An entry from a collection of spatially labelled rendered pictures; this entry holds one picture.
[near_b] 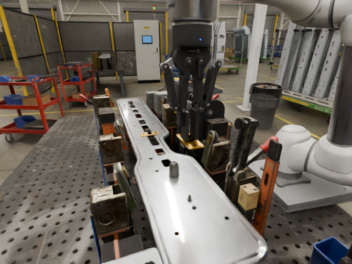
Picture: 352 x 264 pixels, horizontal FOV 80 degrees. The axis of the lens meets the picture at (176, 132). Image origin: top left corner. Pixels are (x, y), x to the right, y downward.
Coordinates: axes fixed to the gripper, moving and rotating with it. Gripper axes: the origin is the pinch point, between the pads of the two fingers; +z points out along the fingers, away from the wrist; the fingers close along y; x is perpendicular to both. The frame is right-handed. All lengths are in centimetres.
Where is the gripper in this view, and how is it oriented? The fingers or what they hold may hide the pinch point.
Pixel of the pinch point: (189, 124)
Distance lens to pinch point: 47.6
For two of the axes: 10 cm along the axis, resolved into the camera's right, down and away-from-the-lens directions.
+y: -9.4, 1.4, -3.1
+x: 3.4, 3.7, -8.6
